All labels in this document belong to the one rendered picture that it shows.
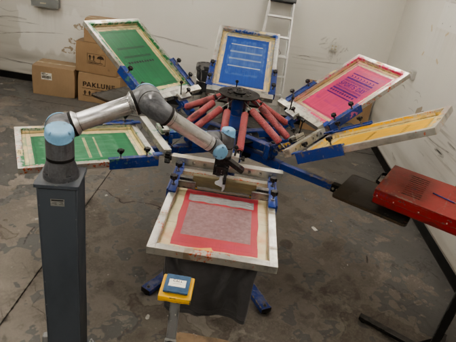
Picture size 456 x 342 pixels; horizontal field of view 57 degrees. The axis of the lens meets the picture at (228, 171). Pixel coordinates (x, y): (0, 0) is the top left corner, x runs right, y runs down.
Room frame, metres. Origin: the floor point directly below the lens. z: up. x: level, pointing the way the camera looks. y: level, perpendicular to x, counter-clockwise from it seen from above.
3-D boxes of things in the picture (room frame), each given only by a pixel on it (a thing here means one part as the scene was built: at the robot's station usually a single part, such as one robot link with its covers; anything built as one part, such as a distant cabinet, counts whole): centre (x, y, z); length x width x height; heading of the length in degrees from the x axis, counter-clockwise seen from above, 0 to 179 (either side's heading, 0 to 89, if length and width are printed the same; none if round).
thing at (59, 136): (1.59, 0.73, 1.37); 0.13 x 0.12 x 0.14; 25
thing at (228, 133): (2.05, 0.03, 1.31); 0.09 x 0.08 x 0.11; 115
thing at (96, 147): (2.45, 0.79, 1.05); 1.08 x 0.61 x 0.23; 120
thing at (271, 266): (1.85, 0.01, 0.97); 0.79 x 0.58 x 0.04; 0
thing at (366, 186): (2.57, -0.57, 0.91); 1.34 x 0.40 x 0.08; 60
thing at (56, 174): (1.58, 0.72, 1.25); 0.15 x 0.15 x 0.10
